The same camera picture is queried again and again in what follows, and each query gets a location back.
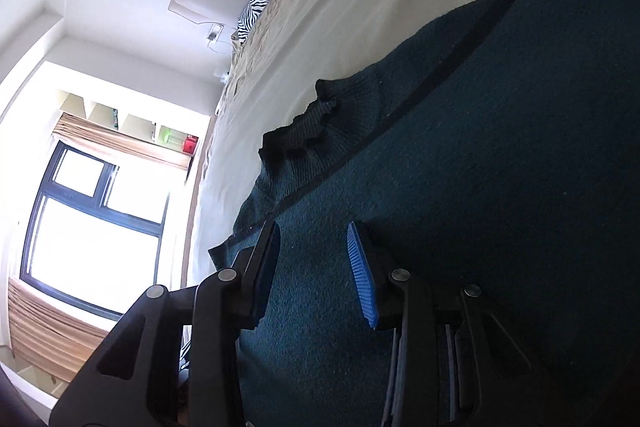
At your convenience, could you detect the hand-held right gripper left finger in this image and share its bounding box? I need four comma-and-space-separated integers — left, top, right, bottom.
48, 219, 282, 427

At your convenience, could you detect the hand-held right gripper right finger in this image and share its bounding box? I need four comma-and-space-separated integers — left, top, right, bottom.
347, 221, 566, 427

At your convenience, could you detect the dark teal knit sweater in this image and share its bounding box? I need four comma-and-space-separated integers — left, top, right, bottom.
207, 0, 640, 427

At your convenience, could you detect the black framed window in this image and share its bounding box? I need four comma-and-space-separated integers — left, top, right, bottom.
19, 141, 172, 323

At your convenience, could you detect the white open shelf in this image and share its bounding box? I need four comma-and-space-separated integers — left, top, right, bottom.
56, 89, 201, 156

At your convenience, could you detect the bed with beige sheet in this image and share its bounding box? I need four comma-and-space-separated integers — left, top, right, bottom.
181, 0, 591, 358

